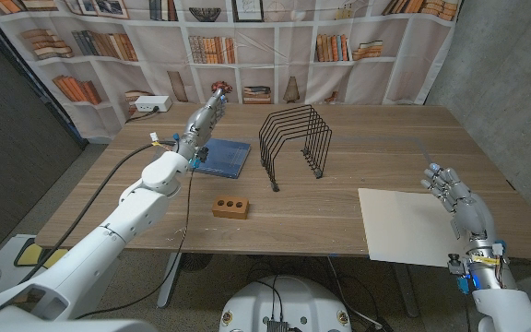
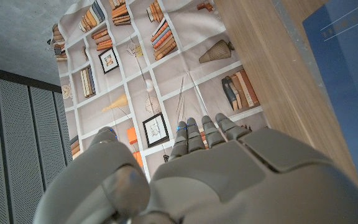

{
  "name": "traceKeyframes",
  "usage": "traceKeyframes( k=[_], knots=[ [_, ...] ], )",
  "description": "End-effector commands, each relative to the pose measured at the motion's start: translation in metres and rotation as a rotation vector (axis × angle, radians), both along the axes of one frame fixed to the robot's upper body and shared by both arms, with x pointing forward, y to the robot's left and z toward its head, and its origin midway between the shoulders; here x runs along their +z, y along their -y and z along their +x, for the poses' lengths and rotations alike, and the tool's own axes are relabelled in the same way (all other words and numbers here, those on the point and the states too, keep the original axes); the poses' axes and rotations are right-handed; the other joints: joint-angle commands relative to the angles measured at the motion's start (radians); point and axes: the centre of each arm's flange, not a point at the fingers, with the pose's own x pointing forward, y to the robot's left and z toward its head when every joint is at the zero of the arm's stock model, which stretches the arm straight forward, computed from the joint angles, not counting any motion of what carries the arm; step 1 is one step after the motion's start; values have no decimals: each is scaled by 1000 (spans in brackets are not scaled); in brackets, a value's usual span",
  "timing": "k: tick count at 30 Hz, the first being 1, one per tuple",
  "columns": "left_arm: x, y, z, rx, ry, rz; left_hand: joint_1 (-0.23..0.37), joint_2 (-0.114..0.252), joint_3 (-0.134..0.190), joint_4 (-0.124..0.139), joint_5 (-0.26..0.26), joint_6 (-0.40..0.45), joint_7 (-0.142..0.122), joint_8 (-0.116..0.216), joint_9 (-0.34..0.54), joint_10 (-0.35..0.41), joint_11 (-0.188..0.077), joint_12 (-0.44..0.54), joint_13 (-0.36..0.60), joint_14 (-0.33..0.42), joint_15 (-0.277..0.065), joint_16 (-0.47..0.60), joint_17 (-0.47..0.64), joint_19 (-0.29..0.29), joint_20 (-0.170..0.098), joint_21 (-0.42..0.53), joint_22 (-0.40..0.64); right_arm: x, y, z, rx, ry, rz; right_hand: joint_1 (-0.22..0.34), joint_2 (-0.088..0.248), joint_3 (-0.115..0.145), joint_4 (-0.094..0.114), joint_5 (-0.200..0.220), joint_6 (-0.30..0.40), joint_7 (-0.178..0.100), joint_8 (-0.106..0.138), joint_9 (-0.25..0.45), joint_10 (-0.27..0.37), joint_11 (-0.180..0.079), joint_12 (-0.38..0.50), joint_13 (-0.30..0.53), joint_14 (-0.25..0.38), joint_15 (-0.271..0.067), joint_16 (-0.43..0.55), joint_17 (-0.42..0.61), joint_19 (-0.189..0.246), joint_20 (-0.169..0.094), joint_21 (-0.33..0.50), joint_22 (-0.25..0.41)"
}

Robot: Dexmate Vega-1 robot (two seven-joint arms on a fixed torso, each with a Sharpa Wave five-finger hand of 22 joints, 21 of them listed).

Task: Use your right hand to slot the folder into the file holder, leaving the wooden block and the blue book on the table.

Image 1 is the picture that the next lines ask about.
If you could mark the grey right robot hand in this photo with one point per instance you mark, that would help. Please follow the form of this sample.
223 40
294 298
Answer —
470 216

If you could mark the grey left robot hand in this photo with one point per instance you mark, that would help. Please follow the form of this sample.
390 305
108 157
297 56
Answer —
198 126

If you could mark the cream paper folder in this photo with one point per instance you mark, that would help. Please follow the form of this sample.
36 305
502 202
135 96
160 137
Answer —
399 226

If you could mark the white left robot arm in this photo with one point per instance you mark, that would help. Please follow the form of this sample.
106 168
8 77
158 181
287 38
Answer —
109 244

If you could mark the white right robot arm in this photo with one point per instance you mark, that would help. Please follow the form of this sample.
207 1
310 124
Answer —
500 309

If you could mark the blue book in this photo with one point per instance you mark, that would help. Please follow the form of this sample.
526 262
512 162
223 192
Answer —
226 159

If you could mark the wooden block with three holes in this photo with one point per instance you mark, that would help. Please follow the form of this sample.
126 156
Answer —
231 212

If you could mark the white power strip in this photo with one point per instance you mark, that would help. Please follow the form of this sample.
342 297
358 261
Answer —
152 103

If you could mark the grey table leg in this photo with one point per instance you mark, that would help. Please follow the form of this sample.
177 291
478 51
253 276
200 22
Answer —
169 281
406 290

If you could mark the printed bookshelf backdrop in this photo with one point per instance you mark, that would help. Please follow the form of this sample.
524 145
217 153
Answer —
293 50

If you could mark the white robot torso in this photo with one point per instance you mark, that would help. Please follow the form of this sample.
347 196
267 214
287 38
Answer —
288 299

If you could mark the yellow black floor pad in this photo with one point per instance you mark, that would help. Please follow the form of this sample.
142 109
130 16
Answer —
30 256

